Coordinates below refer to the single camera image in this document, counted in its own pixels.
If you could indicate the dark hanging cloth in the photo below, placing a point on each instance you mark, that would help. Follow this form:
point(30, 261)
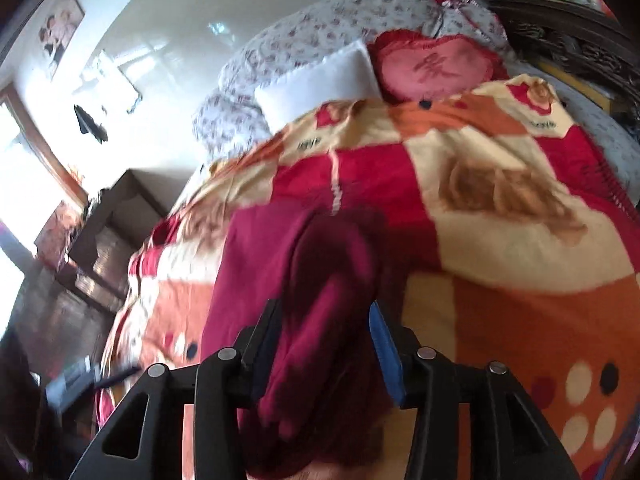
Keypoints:
point(87, 125)

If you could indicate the dark red sweater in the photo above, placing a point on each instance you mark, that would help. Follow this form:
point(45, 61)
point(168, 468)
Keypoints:
point(325, 401)

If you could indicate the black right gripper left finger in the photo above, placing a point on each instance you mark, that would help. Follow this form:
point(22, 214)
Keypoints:
point(143, 437)

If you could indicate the white pillow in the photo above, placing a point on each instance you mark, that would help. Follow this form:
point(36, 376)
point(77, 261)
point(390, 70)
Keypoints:
point(345, 75)

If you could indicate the floral quilt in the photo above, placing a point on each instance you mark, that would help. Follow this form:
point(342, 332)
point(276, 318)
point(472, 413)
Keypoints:
point(229, 122)

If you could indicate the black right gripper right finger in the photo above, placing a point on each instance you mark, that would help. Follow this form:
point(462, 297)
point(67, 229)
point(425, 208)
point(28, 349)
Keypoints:
point(509, 437)

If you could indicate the dark wooden side table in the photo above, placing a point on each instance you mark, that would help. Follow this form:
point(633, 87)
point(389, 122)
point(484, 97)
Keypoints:
point(114, 225)

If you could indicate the wall photo poster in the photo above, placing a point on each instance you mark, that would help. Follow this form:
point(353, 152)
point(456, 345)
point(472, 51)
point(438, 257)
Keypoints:
point(57, 30)

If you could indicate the red orange patterned blanket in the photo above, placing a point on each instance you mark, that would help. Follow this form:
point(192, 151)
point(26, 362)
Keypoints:
point(518, 242)

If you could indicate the window with wooden frame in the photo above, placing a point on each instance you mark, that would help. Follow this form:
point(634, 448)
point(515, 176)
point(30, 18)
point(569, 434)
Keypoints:
point(33, 180)

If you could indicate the red heart cushion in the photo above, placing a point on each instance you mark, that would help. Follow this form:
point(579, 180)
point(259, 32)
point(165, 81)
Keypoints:
point(412, 67)

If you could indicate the dark carved wooden headboard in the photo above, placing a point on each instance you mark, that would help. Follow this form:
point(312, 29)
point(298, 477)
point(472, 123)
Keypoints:
point(583, 42)

